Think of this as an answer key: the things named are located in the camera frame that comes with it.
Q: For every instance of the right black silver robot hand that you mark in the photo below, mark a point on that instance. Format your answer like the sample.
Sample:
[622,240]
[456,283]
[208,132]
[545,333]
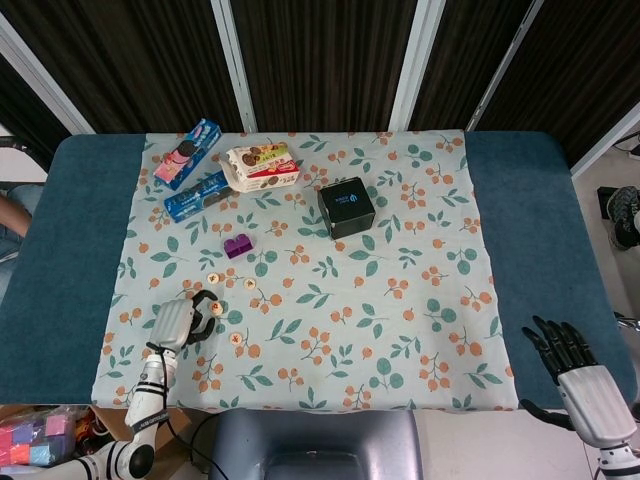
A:
[597,405]

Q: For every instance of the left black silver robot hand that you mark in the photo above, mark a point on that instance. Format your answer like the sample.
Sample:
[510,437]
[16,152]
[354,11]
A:
[172,322]

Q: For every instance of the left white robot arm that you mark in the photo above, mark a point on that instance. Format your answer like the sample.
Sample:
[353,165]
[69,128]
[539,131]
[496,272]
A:
[150,395]

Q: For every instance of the person bare forearm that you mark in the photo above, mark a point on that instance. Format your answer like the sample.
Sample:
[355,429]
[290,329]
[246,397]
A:
[12,212]

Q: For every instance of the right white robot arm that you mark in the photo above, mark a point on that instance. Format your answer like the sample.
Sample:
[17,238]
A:
[617,462]

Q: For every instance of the purple toy brick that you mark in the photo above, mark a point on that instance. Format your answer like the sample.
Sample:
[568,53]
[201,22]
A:
[237,247]

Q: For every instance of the blue pink Oreo box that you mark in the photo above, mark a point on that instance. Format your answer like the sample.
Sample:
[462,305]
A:
[187,150]

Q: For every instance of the grey robot torso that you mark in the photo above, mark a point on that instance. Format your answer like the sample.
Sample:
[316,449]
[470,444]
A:
[310,435]

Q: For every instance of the white chocolate cookie box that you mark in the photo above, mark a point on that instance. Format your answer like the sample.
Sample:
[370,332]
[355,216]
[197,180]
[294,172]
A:
[260,167]

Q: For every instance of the floral print tablecloth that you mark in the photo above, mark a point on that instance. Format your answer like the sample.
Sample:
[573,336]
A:
[350,300]

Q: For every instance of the pile of colourful foam cubes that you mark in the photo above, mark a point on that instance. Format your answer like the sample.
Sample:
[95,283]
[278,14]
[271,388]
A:
[35,440]

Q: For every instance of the person blue jeans leg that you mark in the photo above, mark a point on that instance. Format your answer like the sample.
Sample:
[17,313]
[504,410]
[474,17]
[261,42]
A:
[27,192]

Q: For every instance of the black white sneaker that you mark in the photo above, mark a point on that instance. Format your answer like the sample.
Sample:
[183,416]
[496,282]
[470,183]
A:
[625,205]

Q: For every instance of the black cube box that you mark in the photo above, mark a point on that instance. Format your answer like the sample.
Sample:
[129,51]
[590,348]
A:
[347,205]

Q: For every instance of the dark slatted partition panel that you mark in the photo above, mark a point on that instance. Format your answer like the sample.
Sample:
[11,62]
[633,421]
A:
[320,60]
[140,60]
[585,60]
[465,50]
[25,110]

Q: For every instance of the white partition post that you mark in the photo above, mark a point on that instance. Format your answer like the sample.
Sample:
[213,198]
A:
[502,65]
[45,81]
[235,65]
[605,141]
[415,65]

